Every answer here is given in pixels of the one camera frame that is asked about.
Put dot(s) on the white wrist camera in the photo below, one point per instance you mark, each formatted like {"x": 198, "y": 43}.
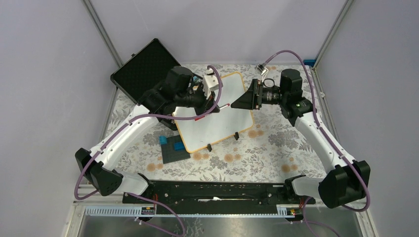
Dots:
{"x": 261, "y": 68}
{"x": 210, "y": 83}

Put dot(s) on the red whiteboard marker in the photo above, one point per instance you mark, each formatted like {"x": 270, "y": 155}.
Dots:
{"x": 224, "y": 106}

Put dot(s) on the dark grey building baseplate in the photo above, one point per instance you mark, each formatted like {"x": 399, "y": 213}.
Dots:
{"x": 169, "y": 155}

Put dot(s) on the blue corner bracket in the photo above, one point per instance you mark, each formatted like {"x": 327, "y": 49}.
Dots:
{"x": 309, "y": 62}

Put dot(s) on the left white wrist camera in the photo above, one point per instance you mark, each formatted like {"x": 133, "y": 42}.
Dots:
{"x": 210, "y": 83}

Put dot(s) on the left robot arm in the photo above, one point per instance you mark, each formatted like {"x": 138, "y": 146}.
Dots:
{"x": 173, "y": 99}

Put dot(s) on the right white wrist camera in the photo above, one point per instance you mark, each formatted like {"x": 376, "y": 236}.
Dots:
{"x": 261, "y": 68}

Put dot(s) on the yellow framed whiteboard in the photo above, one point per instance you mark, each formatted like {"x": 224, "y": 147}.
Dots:
{"x": 215, "y": 127}

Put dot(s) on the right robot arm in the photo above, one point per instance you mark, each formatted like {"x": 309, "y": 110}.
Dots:
{"x": 346, "y": 179}

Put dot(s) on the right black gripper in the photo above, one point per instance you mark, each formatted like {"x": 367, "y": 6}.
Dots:
{"x": 249, "y": 100}

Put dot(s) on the light blue building brick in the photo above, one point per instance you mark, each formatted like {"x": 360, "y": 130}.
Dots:
{"x": 163, "y": 140}

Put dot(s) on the floral table mat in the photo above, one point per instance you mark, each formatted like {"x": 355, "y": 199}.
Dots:
{"x": 270, "y": 151}

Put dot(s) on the black poker chip case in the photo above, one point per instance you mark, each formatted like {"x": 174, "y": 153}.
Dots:
{"x": 145, "y": 70}

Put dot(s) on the dark blue building brick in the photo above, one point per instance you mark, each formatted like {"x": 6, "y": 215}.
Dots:
{"x": 178, "y": 146}

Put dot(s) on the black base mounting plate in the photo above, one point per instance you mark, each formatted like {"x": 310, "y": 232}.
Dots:
{"x": 190, "y": 197}

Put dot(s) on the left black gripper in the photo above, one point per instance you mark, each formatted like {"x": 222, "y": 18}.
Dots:
{"x": 207, "y": 103}

